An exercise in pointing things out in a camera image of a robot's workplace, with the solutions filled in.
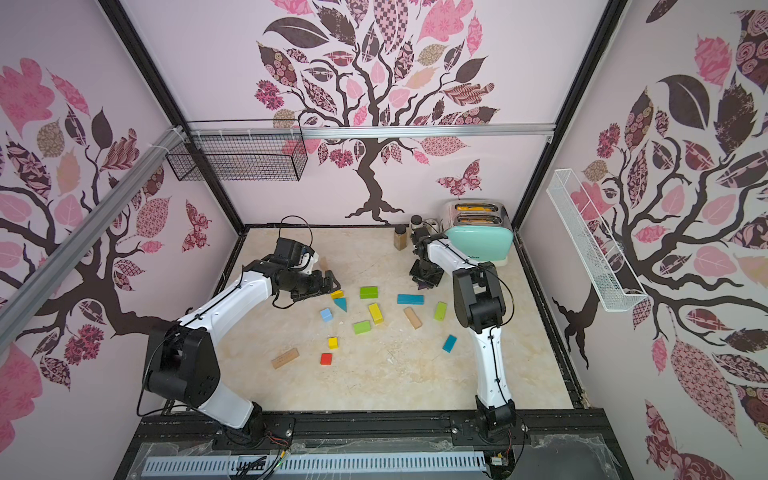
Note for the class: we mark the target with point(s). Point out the black wire basket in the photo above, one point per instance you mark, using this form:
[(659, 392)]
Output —
[(258, 150)]

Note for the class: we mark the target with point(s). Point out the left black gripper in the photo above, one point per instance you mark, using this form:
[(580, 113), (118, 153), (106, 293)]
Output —
[(316, 288)]

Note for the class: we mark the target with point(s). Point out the aluminium rail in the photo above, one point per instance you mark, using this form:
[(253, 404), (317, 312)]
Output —
[(32, 294), (425, 131)]

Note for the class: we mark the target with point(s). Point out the white cable duct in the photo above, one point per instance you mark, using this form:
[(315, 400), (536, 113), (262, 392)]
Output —
[(310, 466)]

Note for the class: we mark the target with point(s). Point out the light blue cube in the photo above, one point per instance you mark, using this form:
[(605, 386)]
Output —
[(326, 314)]

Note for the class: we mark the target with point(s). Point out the teal triangle block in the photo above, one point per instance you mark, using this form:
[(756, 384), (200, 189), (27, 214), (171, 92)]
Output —
[(341, 303)]

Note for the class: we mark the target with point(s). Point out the aluminium rail back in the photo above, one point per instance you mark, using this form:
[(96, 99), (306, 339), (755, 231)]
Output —
[(425, 131)]

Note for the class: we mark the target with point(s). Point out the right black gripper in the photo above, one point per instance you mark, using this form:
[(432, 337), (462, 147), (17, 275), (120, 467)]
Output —
[(426, 271)]

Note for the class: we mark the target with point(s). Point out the aluminium rail left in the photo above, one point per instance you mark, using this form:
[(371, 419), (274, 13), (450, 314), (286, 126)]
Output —
[(32, 294)]

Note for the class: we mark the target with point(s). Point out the brown spice jar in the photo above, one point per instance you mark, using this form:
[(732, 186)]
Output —
[(400, 239)]

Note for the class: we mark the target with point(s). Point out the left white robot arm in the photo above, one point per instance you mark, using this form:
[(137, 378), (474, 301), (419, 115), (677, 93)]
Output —
[(181, 362)]

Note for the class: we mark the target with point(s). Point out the white wire shelf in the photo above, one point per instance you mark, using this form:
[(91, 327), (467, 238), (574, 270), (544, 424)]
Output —
[(581, 208)]

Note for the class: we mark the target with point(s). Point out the teal small block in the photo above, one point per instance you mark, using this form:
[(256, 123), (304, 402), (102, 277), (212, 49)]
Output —
[(449, 343)]

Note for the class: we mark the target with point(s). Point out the mint green toaster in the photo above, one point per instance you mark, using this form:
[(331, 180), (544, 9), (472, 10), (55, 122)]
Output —
[(480, 229)]

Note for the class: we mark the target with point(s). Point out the pale spice jar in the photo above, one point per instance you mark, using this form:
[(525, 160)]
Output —
[(416, 222)]

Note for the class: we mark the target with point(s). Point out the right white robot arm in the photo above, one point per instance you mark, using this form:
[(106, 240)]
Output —
[(480, 307)]

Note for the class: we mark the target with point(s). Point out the yellow rectangular block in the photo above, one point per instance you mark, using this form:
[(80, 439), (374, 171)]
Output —
[(376, 313)]

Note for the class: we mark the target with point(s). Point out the teal long block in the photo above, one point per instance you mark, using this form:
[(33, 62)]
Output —
[(410, 299)]

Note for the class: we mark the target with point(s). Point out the natural wood block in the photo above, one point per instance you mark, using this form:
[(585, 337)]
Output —
[(413, 318), (285, 358)]

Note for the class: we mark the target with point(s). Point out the green block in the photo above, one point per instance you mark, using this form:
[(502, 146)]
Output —
[(369, 292), (440, 311), (362, 327)]

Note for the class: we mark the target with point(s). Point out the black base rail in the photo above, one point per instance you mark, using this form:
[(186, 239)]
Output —
[(460, 427)]

